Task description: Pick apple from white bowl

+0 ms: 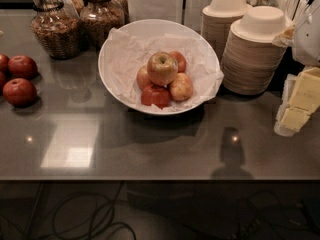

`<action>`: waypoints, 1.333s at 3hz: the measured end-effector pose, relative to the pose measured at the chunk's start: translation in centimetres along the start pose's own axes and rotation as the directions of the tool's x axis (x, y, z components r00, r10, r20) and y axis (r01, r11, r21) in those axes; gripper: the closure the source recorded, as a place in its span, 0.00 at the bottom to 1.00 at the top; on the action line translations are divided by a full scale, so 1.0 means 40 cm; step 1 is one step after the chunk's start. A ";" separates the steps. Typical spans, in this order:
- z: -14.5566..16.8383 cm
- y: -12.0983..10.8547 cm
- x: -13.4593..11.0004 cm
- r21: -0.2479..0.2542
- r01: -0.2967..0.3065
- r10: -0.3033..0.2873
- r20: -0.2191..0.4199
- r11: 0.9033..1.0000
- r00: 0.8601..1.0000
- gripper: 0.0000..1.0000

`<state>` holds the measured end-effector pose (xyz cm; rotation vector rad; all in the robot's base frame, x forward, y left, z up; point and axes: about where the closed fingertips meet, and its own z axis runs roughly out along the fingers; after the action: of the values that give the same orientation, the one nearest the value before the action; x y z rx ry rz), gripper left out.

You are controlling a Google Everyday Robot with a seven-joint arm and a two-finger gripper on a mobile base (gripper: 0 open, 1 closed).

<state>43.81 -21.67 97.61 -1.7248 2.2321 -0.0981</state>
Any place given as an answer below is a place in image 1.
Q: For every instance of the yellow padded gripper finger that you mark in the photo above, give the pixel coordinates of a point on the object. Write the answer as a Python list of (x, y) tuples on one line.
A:
[(284, 39), (300, 99)]

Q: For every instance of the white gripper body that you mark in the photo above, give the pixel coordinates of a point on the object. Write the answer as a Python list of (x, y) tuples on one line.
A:
[(308, 37)]

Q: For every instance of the yellow-red top apple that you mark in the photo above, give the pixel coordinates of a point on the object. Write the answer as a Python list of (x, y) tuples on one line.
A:
[(162, 68)]

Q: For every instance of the paper bowl stack front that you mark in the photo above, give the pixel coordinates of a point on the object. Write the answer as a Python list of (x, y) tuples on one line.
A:
[(250, 58)]

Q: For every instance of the paper bowl stack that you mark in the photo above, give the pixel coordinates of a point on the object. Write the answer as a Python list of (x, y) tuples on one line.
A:
[(217, 18), (250, 58)]

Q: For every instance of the paper bowl stack back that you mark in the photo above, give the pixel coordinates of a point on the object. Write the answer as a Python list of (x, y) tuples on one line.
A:
[(217, 18)]

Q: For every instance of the red apple back right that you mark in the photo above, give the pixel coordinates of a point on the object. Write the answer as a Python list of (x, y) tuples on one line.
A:
[(180, 60)]

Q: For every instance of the yellow apple right in bowl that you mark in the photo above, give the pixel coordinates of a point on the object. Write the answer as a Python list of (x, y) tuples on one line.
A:
[(181, 88)]

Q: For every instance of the white bowl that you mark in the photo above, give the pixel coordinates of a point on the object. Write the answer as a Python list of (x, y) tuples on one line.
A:
[(156, 29)]

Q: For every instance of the dark red front apple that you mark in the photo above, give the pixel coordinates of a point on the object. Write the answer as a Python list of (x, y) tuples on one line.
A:
[(155, 95)]

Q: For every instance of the red apple left in bowl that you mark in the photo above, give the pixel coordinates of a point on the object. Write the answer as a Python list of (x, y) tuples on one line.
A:
[(142, 77)]

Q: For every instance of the white paper bowl liner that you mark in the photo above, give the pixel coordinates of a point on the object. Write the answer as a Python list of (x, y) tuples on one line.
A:
[(123, 60)]

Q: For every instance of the red apple on table back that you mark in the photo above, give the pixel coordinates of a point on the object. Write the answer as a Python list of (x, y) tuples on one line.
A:
[(22, 66)]

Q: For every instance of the red apple on table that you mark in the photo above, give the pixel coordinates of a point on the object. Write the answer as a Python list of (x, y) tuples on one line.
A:
[(19, 92), (22, 66)]

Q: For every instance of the red apple on table front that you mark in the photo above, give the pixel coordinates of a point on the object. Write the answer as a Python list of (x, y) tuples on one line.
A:
[(19, 92)]

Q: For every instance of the red apple at left edge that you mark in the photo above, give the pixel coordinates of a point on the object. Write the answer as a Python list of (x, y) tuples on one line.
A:
[(4, 60)]

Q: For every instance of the glass granola jar middle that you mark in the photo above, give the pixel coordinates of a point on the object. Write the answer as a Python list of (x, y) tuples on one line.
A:
[(99, 17)]

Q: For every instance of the glass granola jar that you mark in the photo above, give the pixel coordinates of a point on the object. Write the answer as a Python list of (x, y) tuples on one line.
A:
[(99, 17), (57, 32)]

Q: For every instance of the glass granola jar left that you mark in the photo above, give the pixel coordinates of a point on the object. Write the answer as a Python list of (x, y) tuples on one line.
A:
[(57, 32)]

